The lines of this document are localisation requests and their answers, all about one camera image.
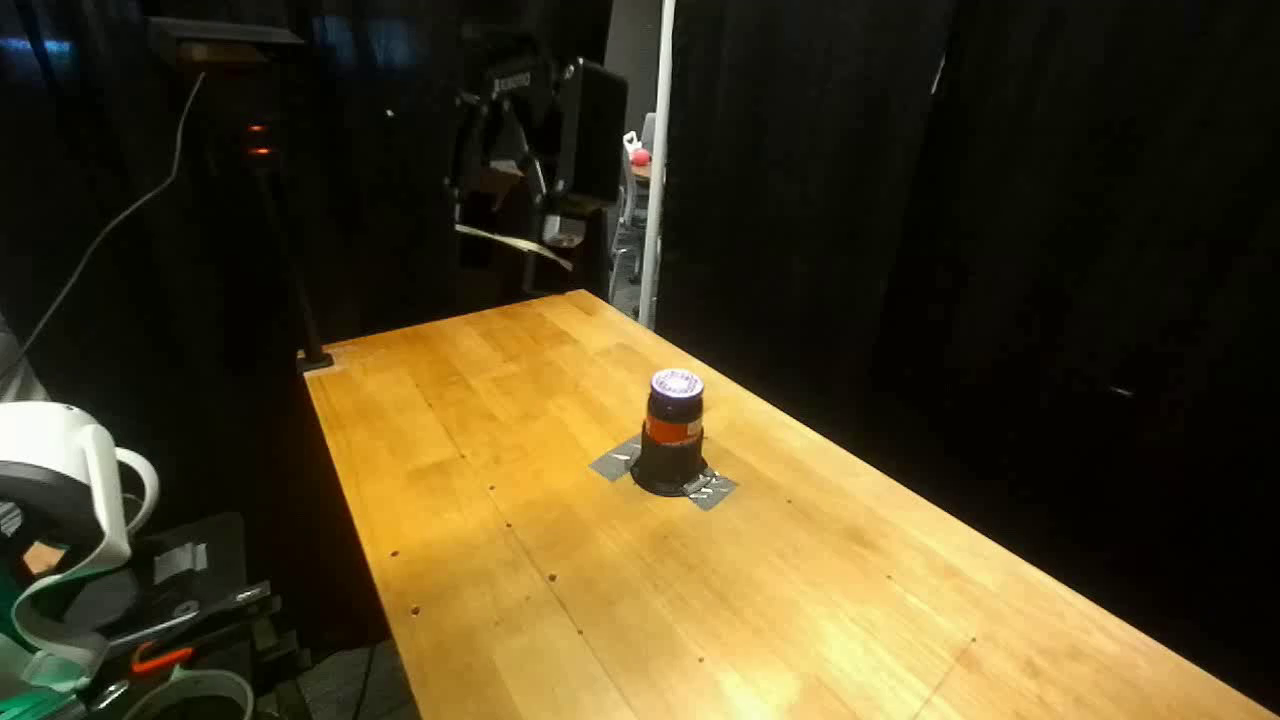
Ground brown cup with orange band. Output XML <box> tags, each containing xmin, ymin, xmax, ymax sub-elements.
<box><xmin>632</xmin><ymin>367</ymin><xmax>704</xmax><ymax>496</ymax></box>

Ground black equipment on stand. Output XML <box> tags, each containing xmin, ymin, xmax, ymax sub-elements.
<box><xmin>449</xmin><ymin>54</ymin><xmax>629</xmax><ymax>294</ymax></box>

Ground white cable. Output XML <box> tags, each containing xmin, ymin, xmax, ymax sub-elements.
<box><xmin>18</xmin><ymin>66</ymin><xmax>212</xmax><ymax>361</ymax></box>

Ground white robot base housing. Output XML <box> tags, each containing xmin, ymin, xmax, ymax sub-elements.
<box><xmin>0</xmin><ymin>399</ymin><xmax>159</xmax><ymax>690</ymax></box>

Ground grey duct tape piece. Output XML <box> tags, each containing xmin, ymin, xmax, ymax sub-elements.
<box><xmin>592</xmin><ymin>438</ymin><xmax>639</xmax><ymax>478</ymax></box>

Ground grey duct tape strip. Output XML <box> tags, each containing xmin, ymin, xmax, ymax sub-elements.
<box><xmin>685</xmin><ymin>467</ymin><xmax>738</xmax><ymax>513</ymax></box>

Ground white vertical pole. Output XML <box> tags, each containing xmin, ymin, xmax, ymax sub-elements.
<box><xmin>639</xmin><ymin>0</ymin><xmax>679</xmax><ymax>326</ymax></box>

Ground black tripod stand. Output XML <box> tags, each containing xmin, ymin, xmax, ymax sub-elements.
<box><xmin>146</xmin><ymin>16</ymin><xmax>331</xmax><ymax>371</ymax></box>

